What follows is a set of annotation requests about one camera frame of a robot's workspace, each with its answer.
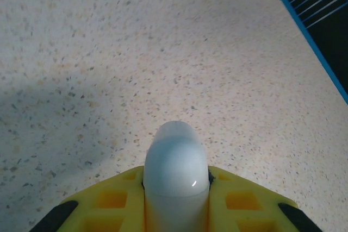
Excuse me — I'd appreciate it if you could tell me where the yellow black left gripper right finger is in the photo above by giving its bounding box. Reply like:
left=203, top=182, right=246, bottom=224
left=207, top=165, right=316, bottom=232

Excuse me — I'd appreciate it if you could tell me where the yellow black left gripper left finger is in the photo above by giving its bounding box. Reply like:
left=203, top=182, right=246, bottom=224
left=28, top=165, right=147, bottom=232

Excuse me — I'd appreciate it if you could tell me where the white rectangular earbud charging case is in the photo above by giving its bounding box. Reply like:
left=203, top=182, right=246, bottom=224
left=142, top=120, right=210, bottom=232

